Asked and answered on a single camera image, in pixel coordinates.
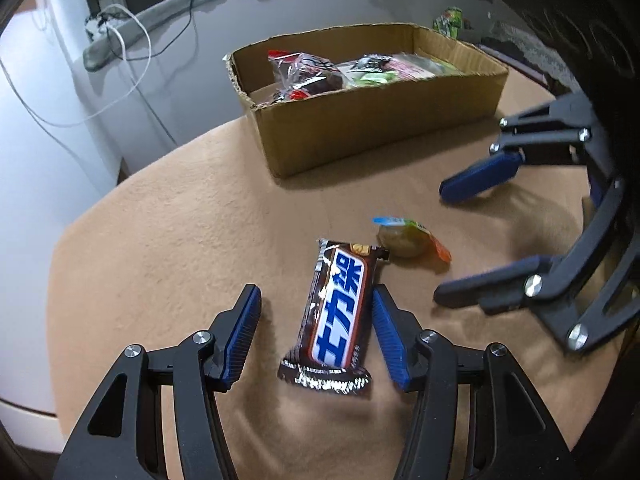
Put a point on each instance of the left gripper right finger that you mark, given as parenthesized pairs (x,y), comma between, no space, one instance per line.
(512,434)

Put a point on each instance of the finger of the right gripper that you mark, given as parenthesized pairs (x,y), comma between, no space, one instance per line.
(562,132)
(548,286)

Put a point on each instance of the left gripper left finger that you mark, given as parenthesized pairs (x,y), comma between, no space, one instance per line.
(119,435)

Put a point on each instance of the packaged toast bread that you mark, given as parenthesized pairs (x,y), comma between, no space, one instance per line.
(412,67)

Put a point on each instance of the blue green jelly packet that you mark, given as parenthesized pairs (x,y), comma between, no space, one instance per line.
(406,238)

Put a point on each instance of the red plum snack bag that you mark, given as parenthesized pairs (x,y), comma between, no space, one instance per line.
(301,70)

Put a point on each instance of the green jelly cup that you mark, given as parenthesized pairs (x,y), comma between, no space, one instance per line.
(444,68)

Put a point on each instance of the green snack packet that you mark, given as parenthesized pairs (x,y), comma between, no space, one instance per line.
(373,79)

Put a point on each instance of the black patterned candy wrapper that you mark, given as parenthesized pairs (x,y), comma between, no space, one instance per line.
(371,63)

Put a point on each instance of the white lace cloth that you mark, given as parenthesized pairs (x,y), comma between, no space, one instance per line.
(524,47)

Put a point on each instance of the brown cardboard box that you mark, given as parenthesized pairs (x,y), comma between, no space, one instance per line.
(296,136)

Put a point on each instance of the white power strip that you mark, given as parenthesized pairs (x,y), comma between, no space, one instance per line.
(96,25)

